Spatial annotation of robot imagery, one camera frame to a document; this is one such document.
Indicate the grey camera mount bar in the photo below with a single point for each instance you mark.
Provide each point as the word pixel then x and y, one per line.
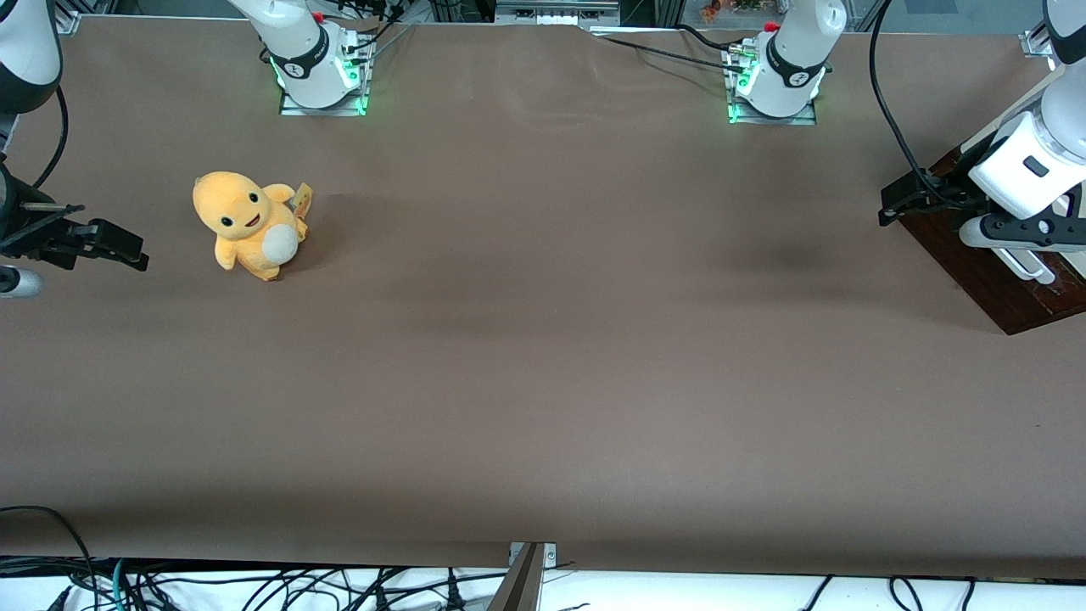
pixel 519 581

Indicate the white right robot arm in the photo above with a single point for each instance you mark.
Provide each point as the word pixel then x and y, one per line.
pixel 310 59

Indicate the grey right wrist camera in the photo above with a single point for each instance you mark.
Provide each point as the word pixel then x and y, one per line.
pixel 17 283

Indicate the grey metal rail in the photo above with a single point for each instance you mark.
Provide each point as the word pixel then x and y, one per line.
pixel 556 12

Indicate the dark wooden board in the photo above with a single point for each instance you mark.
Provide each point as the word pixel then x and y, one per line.
pixel 993 284

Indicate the cream plastic box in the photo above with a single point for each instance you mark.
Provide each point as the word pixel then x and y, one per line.
pixel 1010 119

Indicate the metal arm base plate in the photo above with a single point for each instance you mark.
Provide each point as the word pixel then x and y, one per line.
pixel 293 105
pixel 802 117

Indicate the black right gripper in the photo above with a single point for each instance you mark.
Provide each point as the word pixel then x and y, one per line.
pixel 15 222

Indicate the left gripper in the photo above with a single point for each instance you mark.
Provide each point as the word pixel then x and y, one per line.
pixel 952 197

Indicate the yellow plush toy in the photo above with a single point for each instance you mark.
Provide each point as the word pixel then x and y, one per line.
pixel 246 225

